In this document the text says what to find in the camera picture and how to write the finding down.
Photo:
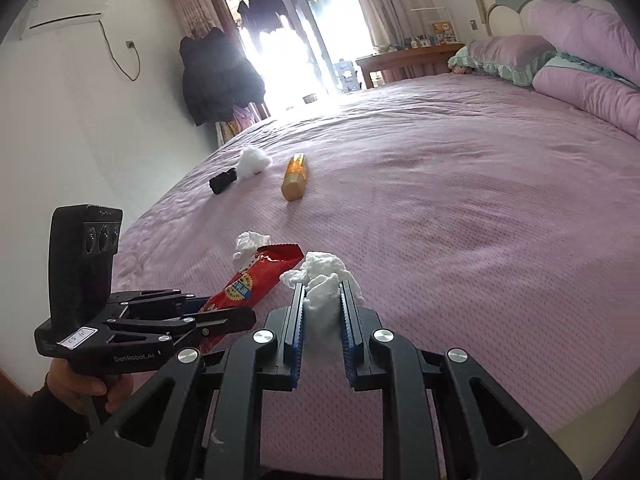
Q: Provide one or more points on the person's left forearm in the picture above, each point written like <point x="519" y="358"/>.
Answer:
<point x="40" y="425"/>

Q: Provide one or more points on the wide pink patterned curtain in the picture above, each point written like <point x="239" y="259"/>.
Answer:
<point x="390" y="5"/>

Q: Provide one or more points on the pink patterned hanging cloth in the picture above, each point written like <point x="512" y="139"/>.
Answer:
<point x="240" y="120"/>

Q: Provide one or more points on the clear display case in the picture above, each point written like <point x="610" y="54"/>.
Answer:
<point x="425" y="15"/>

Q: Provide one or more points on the wooden framed sliding glass door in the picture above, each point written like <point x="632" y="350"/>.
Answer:
<point x="222" y="10"/>

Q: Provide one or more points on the fluffy white tissue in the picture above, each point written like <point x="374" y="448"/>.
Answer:
<point x="252" y="160"/>

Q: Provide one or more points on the small plush doll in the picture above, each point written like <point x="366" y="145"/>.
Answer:
<point x="460" y="65"/>

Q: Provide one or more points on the dark hanging coats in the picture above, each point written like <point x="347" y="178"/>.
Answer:
<point x="215" y="75"/>

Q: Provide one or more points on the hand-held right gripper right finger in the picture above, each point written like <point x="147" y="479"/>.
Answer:
<point x="348" y="335"/>

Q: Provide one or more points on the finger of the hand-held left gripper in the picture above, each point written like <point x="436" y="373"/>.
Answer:
<point x="170" y="299"/>
<point x="215" y="322"/>

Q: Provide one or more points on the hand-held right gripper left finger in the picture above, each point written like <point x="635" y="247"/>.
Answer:
<point x="299" y="335"/>

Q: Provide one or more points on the person's left hand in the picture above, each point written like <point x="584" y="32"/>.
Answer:
<point x="85" y="392"/>

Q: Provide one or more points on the yellow toy figure box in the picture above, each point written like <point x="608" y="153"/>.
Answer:
<point x="443" y="31"/>

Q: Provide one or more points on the wooden desk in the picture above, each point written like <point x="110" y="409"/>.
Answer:
<point x="400" y="55"/>

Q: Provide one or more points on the narrow pink patterned curtain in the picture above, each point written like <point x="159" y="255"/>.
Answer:
<point x="192" y="7"/>

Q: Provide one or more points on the dark clothes on drying line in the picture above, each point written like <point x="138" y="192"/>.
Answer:
<point x="262" y="10"/>

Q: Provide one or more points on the pink pillow with teal ruffle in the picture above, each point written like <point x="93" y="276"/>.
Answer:
<point x="510" y="52"/>

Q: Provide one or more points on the small bottles on desk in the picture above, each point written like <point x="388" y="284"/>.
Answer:
<point x="421" y="42"/>

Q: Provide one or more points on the orange yellow bottle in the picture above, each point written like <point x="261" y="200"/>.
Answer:
<point x="294" y="177"/>

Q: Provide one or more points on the black rolled cloth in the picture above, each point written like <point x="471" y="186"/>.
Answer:
<point x="222" y="182"/>

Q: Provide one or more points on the large pink bolster pillow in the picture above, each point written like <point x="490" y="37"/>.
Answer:
<point x="580" y="35"/>

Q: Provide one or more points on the golden bed post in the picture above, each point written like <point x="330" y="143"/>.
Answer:
<point x="477" y="5"/>

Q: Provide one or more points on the pink folded quilt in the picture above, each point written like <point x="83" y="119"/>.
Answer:
<point x="585" y="92"/>

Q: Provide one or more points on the white wall air conditioner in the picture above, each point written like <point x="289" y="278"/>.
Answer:
<point x="65" y="10"/>

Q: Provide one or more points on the teal ruffled pillow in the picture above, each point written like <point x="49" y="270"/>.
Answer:
<point x="575" y="64"/>

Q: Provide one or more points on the white plastic stool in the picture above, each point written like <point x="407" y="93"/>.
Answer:
<point x="348" y="75"/>

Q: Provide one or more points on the red snack bag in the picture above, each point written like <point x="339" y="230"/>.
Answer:
<point x="250" y="285"/>

